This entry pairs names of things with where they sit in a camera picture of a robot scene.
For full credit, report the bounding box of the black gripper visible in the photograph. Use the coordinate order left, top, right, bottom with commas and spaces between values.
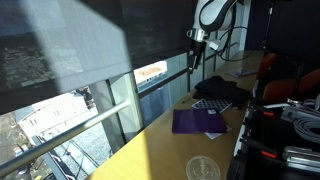
188, 39, 207, 75

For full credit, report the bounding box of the grey metal window handrail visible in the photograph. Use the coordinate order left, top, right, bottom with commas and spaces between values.
204, 48, 226, 62
0, 99, 132, 178
137, 61, 202, 100

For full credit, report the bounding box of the black cloth bundle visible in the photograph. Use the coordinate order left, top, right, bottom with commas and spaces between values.
193, 75, 253, 110

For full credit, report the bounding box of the black white dotted board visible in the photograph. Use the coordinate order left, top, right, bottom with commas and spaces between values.
191, 98, 233, 115

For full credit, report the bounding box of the blue printed booklet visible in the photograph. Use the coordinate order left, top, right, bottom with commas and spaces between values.
224, 67, 258, 79

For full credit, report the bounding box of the orange chair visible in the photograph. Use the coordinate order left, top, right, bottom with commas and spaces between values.
255, 52, 280, 82
261, 79, 299, 103
296, 68, 320, 100

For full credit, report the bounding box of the white paper sheet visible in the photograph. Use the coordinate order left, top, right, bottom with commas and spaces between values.
204, 124, 233, 141

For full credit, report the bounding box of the black tripod pole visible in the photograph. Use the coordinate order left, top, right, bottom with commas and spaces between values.
261, 0, 276, 52

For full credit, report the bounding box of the dark grey roller window blind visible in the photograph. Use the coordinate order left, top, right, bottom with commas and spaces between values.
0, 0, 201, 116

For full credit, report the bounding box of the clear plastic cup lid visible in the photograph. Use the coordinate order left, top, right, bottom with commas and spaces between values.
185, 155, 222, 180

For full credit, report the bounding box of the silver aluminium extrusion bar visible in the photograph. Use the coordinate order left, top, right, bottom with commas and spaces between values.
282, 146, 320, 174

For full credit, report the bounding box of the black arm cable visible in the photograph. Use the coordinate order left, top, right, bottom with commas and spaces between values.
215, 6, 250, 63

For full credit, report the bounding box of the grey metal bracket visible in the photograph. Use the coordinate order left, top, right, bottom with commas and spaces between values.
280, 105, 320, 127

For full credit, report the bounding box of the grey coiled cable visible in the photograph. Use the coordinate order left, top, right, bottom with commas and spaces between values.
292, 117, 320, 145

